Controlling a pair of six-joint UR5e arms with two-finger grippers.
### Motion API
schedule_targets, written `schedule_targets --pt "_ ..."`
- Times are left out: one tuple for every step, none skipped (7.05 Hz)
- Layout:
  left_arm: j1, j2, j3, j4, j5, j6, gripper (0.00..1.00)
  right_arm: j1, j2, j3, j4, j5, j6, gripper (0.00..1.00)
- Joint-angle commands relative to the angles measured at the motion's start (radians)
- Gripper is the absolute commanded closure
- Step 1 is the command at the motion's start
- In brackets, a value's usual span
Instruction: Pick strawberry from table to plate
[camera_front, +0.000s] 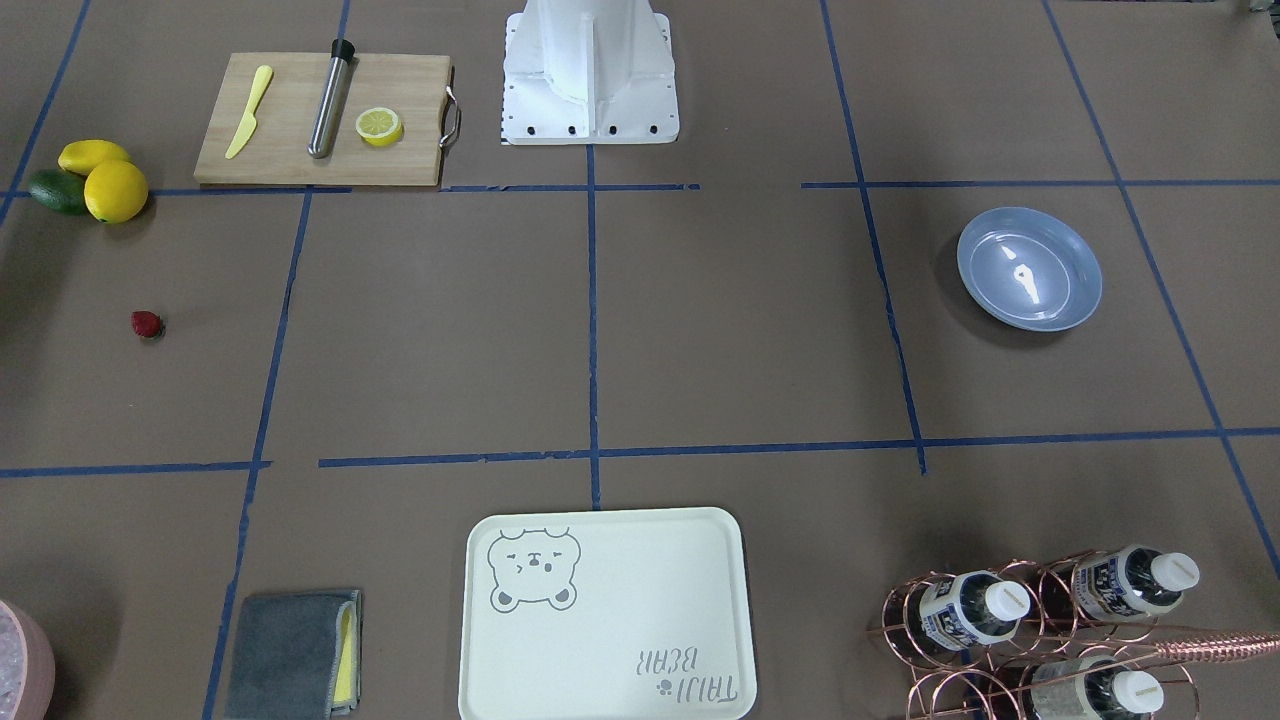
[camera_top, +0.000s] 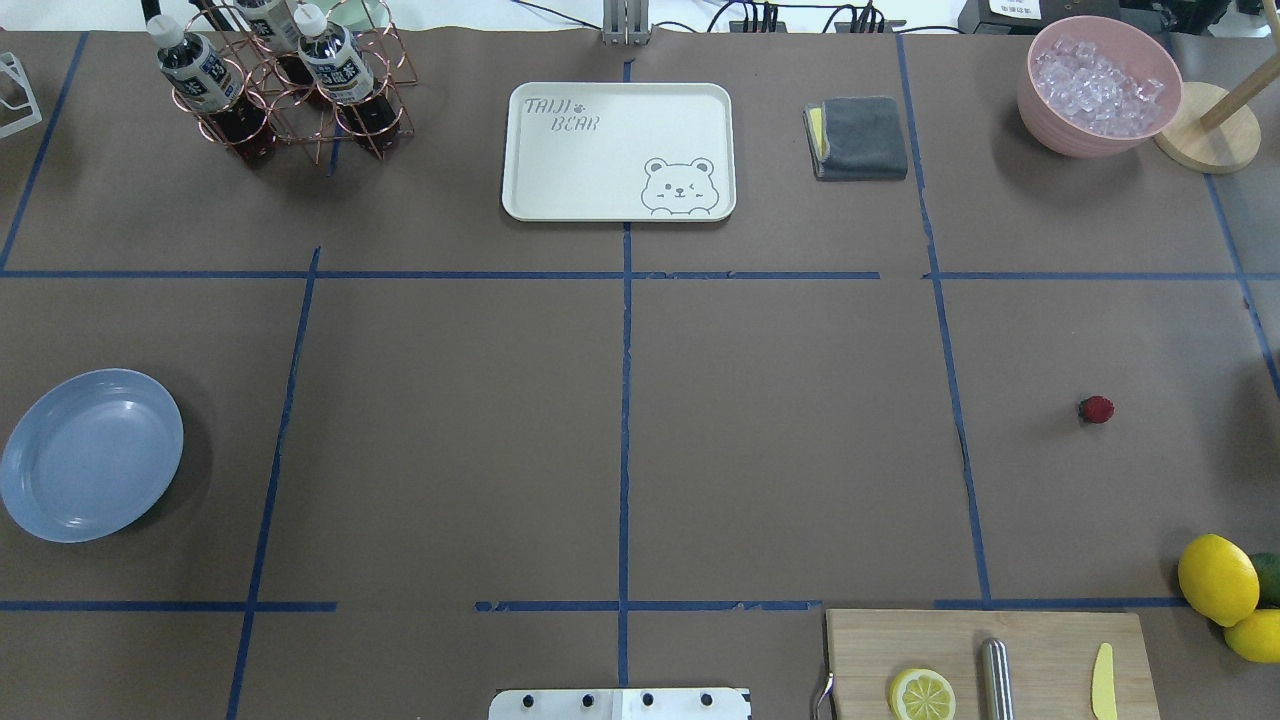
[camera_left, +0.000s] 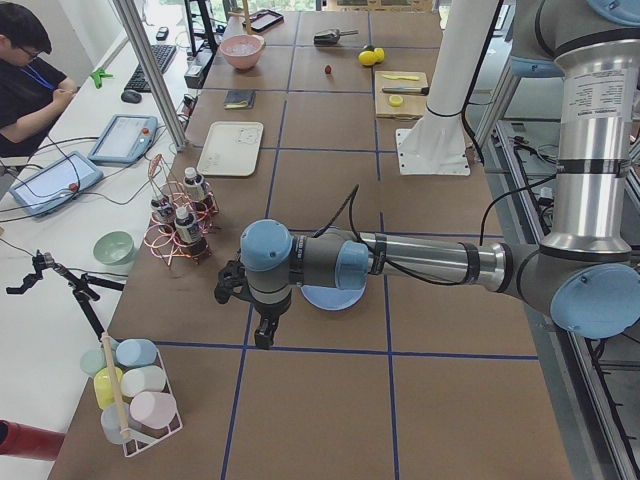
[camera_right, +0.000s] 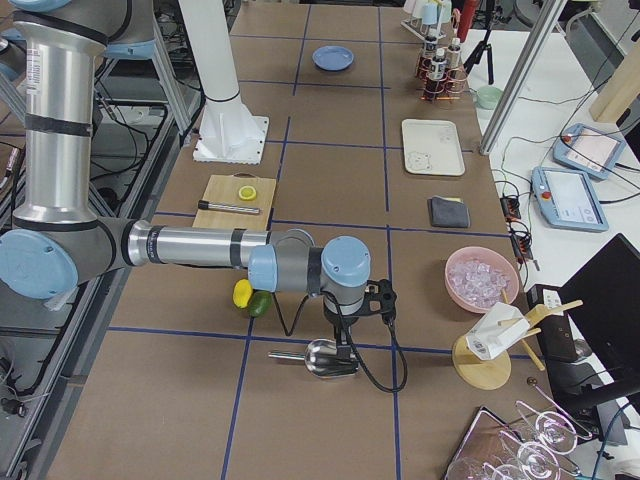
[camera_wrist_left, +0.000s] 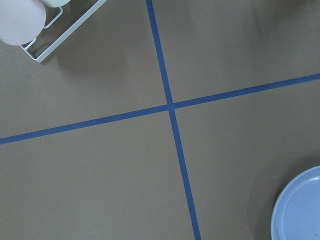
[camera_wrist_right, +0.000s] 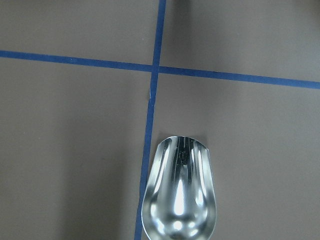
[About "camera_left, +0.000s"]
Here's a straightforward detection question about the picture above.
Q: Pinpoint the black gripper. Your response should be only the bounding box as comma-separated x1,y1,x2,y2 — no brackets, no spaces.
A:
214,260,278,349

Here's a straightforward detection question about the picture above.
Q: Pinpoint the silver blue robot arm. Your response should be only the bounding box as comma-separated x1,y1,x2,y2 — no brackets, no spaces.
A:
214,1,639,349

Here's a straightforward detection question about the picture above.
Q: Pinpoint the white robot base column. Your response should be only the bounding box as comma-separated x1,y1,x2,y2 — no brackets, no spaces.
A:
396,0,502,176

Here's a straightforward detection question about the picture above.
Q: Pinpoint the blue round plate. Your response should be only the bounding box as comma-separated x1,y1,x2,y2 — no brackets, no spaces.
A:
301,285,365,311

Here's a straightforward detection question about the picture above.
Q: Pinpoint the pink cup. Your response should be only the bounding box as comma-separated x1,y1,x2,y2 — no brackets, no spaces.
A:
129,391,177,429

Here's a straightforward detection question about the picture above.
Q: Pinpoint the blue cup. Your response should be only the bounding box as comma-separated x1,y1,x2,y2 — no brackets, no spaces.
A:
116,339,157,368

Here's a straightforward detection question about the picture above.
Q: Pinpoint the dark tea bottle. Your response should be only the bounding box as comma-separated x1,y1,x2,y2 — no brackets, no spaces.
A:
151,193,175,233
184,167,208,211
175,206,208,258

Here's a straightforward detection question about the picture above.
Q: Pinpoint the white cup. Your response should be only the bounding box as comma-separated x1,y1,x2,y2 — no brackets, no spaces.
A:
121,365,167,398

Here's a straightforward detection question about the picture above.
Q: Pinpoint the yellow cup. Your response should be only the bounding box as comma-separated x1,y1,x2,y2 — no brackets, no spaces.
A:
93,367,115,410

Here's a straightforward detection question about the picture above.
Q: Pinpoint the green bowl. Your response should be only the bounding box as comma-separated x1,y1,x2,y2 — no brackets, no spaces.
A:
93,231,136,266

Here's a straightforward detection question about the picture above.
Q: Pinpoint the cream bear tray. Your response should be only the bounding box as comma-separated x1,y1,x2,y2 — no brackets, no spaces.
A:
196,121,264,177

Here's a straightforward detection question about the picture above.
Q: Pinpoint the grey folded cloth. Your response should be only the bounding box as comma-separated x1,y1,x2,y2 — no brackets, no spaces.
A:
223,89,256,110

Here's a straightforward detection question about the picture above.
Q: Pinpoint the blue teach pendant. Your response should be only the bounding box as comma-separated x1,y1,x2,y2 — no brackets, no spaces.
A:
88,114,158,165
9,151,103,216

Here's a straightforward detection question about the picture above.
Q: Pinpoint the wooden cutting board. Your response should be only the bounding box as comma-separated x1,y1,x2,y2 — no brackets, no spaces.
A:
374,71,429,118

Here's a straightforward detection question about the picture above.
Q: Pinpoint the red cylinder bottle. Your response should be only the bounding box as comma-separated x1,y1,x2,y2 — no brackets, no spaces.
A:
1,420,65,461

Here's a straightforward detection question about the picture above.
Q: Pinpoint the black computer mouse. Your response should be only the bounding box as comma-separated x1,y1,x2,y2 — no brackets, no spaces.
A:
120,89,142,104

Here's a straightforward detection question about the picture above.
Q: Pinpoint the pink bowl of ice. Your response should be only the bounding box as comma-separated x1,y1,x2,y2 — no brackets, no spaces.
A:
219,34,266,70

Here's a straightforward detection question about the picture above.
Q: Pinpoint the yellow lemon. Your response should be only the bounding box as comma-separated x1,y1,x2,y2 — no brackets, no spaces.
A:
358,50,380,67
373,47,385,63

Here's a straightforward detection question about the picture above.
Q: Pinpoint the yellow plastic knife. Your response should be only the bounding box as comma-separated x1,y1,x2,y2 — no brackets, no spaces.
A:
381,74,421,81

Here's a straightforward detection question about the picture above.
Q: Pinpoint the black keyboard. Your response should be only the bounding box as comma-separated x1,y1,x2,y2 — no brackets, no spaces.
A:
122,44,178,93

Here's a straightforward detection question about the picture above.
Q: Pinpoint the metal ice scoop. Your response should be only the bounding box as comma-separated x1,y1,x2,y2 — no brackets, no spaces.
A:
313,28,359,46

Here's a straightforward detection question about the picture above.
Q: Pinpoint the green plastic clip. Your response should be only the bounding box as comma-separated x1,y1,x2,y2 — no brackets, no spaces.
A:
90,67,113,89

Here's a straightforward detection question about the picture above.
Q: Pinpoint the wooden cup stand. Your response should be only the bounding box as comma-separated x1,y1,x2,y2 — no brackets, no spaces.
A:
242,0,253,35

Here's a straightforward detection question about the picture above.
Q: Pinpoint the seated person in black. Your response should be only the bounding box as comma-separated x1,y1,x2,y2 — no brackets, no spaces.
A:
0,1,77,158

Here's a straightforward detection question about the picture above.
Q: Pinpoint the copper wire bottle rack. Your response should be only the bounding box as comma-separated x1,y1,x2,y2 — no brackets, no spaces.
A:
144,154,219,265

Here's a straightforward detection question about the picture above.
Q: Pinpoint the white wire cup rack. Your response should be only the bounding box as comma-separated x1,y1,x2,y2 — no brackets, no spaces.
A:
93,333,183,457

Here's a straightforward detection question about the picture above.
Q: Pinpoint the aluminium frame post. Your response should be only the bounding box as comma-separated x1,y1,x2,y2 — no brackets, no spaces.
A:
113,0,187,152

